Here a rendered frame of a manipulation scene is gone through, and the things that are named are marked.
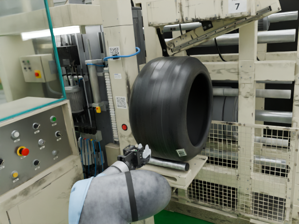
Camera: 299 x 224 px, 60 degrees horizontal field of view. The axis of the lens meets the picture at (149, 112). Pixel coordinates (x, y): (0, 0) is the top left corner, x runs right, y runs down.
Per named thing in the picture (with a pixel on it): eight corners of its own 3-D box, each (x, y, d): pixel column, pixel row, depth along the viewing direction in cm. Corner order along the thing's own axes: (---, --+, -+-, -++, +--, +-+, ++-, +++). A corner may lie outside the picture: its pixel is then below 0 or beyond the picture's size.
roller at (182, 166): (135, 151, 157) (136, 158, 158) (131, 154, 153) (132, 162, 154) (189, 161, 139) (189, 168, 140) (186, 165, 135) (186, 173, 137)
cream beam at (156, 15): (147, 27, 159) (144, 1, 155) (165, 26, 179) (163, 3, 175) (251, 16, 128) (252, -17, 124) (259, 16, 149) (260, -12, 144)
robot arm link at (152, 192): (176, 158, 60) (153, 181, 105) (130, 167, 58) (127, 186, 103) (189, 211, 56) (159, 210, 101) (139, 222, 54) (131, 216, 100)
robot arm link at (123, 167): (124, 185, 97) (108, 180, 102) (131, 178, 101) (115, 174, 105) (122, 167, 95) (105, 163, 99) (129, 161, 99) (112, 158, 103)
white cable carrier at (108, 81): (114, 140, 169) (103, 67, 155) (118, 137, 173) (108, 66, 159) (119, 141, 167) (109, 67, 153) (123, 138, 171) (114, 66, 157)
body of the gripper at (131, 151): (144, 146, 108) (128, 158, 98) (147, 164, 111) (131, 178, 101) (130, 143, 112) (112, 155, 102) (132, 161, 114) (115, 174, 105)
